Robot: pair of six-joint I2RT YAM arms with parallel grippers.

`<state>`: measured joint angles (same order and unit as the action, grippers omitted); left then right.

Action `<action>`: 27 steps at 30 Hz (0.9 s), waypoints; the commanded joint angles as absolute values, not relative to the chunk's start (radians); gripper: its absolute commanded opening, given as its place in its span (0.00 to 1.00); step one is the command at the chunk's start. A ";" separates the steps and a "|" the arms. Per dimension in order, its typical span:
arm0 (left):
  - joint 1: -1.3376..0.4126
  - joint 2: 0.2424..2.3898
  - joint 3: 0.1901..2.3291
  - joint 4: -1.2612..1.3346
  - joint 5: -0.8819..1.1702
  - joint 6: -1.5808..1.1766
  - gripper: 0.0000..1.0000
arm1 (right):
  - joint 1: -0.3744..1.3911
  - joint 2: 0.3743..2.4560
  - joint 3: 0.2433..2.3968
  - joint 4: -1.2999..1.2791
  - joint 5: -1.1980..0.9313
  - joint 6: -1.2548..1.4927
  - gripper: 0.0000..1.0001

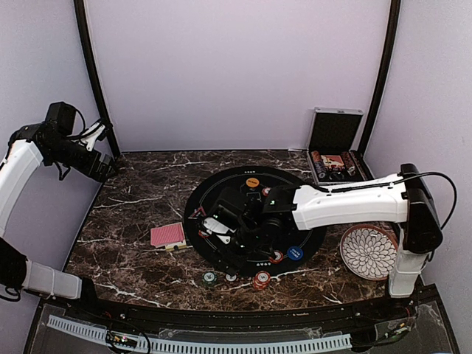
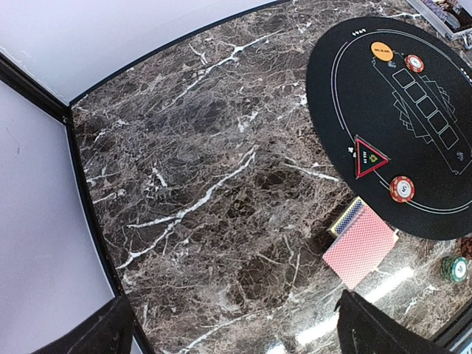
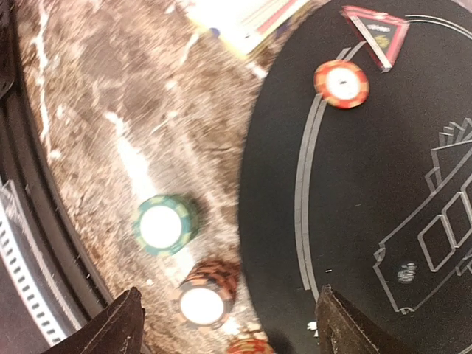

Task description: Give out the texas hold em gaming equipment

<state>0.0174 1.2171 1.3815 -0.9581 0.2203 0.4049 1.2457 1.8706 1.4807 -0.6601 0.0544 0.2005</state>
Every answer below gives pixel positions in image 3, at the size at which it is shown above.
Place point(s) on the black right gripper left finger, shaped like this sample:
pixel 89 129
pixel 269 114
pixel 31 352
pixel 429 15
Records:
pixel 117 329

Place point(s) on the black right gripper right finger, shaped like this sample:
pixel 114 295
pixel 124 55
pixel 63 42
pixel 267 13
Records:
pixel 343 328

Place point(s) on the black poker chip stack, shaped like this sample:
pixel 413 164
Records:
pixel 207 295

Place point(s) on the red poker chip stack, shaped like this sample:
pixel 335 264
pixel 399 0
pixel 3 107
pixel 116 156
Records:
pixel 250 346

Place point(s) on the green poker chip stack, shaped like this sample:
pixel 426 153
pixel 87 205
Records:
pixel 165 224

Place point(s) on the round black poker mat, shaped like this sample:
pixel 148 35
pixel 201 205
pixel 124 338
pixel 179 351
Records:
pixel 375 200

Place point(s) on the red triangular all-in marker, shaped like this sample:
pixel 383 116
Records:
pixel 383 33

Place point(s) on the yellow blue card box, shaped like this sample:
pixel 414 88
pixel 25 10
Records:
pixel 196 12

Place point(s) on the red-backed playing card deck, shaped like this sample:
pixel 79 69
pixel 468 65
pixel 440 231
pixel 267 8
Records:
pixel 243 19

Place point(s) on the white slotted cable duct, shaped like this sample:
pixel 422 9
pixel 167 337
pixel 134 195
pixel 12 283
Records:
pixel 24 283

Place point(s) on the black front rail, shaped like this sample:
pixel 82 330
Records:
pixel 48 241

